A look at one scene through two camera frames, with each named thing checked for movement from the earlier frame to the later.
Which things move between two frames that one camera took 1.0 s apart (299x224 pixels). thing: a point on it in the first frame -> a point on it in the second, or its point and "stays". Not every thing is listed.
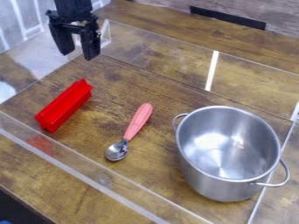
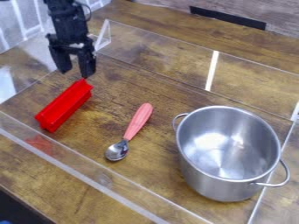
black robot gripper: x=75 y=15 -> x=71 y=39
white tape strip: x=211 y=70 stays
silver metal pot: x=228 y=152 stays
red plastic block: x=64 y=105 stays
